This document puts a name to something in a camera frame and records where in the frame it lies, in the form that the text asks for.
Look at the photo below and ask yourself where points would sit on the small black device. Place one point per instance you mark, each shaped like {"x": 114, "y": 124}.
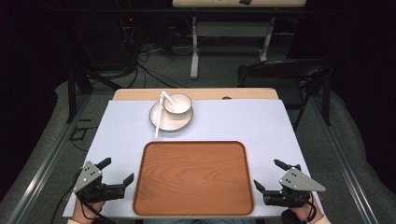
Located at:
{"x": 245, "y": 2}

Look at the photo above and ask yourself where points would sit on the white ceramic spoon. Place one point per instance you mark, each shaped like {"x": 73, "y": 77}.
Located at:
{"x": 169, "y": 99}

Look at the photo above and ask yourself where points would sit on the black metal stand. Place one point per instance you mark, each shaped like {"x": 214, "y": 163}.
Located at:
{"x": 77, "y": 81}

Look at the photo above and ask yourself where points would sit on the grey metal table frame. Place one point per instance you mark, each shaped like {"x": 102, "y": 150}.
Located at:
{"x": 232, "y": 29}

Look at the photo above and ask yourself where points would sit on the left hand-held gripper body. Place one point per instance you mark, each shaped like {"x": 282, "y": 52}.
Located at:
{"x": 90, "y": 179}

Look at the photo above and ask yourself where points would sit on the person's right hand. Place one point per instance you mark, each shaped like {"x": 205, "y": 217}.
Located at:
{"x": 306, "y": 213}

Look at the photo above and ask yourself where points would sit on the white ceramic plate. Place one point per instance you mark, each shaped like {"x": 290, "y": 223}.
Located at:
{"x": 169, "y": 124}

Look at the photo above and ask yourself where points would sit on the brown wooden tray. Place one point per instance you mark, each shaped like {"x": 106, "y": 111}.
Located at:
{"x": 193, "y": 179}

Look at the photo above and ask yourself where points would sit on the person's left hand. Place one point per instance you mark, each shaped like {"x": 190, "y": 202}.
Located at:
{"x": 85, "y": 211}

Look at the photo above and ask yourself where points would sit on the white ceramic bowl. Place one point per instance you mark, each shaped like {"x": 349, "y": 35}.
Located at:
{"x": 182, "y": 105}

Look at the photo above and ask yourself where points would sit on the grey metal floor rail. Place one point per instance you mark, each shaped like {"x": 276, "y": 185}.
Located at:
{"x": 46, "y": 158}
{"x": 345, "y": 161}

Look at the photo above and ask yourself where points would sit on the light wooden background tabletop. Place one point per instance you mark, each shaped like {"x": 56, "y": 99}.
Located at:
{"x": 218, "y": 3}

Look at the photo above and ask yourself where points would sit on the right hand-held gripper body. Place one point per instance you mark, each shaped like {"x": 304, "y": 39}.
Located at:
{"x": 295, "y": 182}

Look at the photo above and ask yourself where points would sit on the white table mat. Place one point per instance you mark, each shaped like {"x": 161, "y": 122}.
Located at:
{"x": 249, "y": 124}

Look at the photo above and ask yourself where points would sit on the black folding chair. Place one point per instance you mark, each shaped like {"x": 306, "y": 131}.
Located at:
{"x": 280, "y": 70}

